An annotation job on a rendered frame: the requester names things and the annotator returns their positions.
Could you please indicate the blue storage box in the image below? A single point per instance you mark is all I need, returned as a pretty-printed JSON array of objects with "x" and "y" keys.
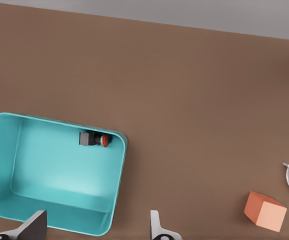
[{"x": 57, "y": 175}]

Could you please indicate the orange cube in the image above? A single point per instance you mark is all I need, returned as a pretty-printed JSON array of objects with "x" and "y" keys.
[{"x": 265, "y": 211}]

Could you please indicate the red push button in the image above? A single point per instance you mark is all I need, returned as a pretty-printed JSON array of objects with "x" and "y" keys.
[{"x": 94, "y": 139}]

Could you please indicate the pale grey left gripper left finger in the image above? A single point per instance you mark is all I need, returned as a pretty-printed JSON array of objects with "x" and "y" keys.
[{"x": 32, "y": 226}]

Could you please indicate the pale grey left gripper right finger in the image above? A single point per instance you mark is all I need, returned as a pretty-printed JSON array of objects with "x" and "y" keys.
[{"x": 155, "y": 226}]

